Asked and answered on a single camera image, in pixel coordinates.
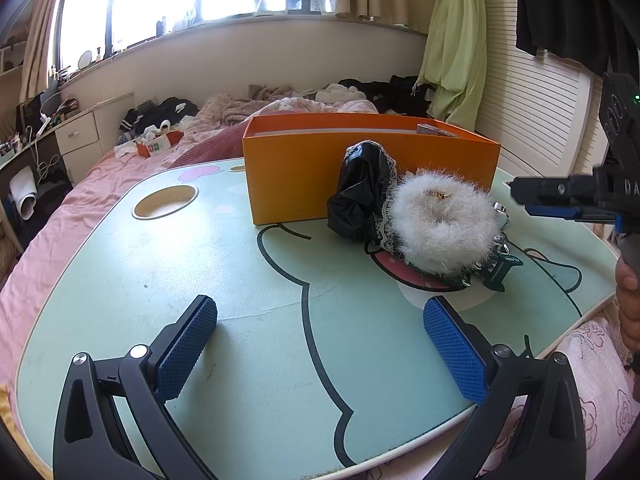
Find rose print pink cloth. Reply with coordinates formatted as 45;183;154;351
475;305;640;480

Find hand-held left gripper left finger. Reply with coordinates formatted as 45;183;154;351
52;294;219;480

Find green cartoon desktop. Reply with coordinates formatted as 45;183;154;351
15;157;621;476

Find pale beige fluffy scrunchie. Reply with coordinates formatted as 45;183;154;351
390;169;497;277

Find person's right hand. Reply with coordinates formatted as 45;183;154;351
614;257;640;356

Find yellow cloth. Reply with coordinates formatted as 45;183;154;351
0;385;21;441

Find pink floral quilt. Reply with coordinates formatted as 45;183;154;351
185;97;381;136

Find pink bed sheet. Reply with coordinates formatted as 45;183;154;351
0;147;166;391

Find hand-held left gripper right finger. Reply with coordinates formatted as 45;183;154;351
422;295;588;480

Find black striped clothes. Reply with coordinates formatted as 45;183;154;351
117;97;201;136

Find green toy car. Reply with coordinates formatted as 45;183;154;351
465;200;523;293

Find pink striped pillow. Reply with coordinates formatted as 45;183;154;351
165;125;248;168

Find orange tissue box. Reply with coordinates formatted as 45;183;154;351
136;130;185;158

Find light green hanging cloth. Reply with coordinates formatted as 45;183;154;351
417;0;488;133

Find black clothes pile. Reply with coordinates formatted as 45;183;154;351
340;75;436;116

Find white drawer cabinet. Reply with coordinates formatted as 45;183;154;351
52;92;136;171

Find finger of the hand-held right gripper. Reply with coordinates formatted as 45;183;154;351
510;175;598;206
530;204;621;224

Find white wall shelf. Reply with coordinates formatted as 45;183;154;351
0;40;28;81

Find dark monitor screen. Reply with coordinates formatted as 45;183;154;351
15;95;51;131

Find white paper roll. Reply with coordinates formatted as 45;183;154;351
7;165;38;221

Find orange cardboard box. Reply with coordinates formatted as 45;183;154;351
242;112;502;226

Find black hanging garment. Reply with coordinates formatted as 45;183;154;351
515;0;640;86

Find white clothes pile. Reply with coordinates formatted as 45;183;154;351
315;84;368;106

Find beige plush blanket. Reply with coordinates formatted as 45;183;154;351
200;85;311;126

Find white slatted closet door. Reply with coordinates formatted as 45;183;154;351
475;10;616;176

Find black lace-trimmed garment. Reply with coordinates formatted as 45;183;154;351
327;140;401;253

